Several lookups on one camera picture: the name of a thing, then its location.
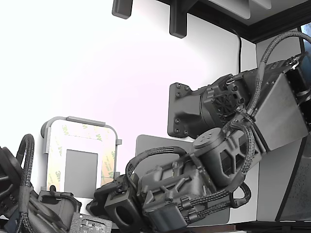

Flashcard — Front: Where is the black bracket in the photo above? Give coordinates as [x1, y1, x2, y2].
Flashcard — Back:
[111, 0, 134, 19]
[169, 0, 188, 39]

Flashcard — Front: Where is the thin black cable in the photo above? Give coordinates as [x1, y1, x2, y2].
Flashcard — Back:
[229, 28, 243, 73]

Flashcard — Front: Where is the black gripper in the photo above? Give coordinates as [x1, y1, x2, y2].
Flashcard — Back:
[86, 176, 140, 216]

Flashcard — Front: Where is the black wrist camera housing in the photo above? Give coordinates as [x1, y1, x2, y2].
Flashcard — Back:
[104, 191, 137, 229]

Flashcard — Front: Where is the black perforated circuit board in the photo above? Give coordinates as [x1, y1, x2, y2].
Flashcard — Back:
[69, 213, 113, 233]

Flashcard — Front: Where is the black frame beam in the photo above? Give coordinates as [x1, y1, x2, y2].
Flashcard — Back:
[157, 0, 311, 44]

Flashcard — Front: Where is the brown 3M tape liner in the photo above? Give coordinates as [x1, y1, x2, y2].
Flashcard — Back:
[48, 121, 116, 192]

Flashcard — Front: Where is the dark speckled panel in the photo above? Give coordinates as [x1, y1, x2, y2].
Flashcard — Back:
[276, 138, 311, 222]

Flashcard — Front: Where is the grey fixture with dark legs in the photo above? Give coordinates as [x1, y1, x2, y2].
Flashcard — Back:
[40, 116, 122, 199]

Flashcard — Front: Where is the black idle gripper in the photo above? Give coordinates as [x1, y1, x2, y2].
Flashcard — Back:
[37, 185, 82, 219]

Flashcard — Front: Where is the black braided cable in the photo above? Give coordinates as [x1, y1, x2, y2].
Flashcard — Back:
[247, 31, 311, 115]
[228, 183, 252, 210]
[223, 116, 258, 185]
[125, 145, 189, 192]
[16, 133, 35, 195]

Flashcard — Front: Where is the white framed screen device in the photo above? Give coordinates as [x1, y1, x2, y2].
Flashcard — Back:
[47, 120, 117, 199]

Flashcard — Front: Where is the grey panel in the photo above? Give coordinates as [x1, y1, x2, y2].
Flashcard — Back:
[208, 0, 274, 20]

